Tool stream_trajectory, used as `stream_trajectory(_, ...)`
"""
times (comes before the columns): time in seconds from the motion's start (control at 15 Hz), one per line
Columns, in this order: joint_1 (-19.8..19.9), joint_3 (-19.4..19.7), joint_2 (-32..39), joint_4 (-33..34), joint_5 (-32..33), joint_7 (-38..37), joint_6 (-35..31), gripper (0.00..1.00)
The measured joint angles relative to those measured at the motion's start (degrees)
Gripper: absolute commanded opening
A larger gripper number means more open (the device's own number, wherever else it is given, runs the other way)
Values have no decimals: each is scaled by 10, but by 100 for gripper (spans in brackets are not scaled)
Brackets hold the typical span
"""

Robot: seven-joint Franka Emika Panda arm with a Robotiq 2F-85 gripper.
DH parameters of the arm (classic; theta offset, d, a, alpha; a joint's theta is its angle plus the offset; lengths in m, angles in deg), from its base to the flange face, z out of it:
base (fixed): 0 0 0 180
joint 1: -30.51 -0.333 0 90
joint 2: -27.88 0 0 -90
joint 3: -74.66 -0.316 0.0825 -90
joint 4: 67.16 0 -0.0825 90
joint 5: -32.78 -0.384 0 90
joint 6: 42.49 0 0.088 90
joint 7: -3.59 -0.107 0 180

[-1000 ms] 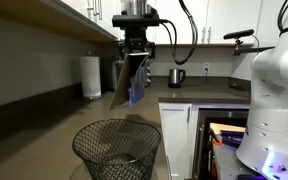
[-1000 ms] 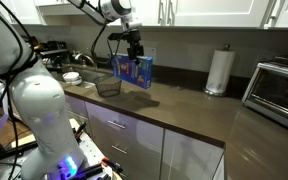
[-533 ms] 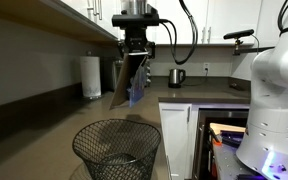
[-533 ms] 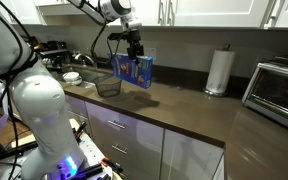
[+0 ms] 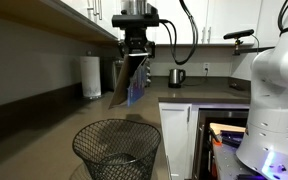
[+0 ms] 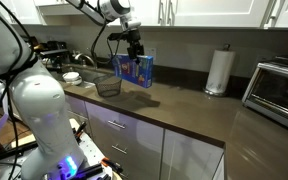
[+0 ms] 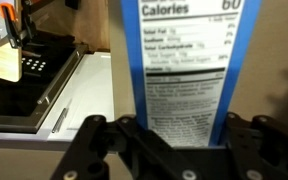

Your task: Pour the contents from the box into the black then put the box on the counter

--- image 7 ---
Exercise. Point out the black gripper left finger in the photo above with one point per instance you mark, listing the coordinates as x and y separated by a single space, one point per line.
90 140

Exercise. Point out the blue snack box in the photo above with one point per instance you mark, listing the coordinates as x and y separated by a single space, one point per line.
187 66

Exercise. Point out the white lower cabinet door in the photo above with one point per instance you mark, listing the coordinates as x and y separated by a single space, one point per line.
90 90

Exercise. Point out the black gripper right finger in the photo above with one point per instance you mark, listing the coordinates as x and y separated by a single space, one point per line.
250 150

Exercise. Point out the black orange bar clamp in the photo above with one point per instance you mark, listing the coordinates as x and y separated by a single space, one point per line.
10 23

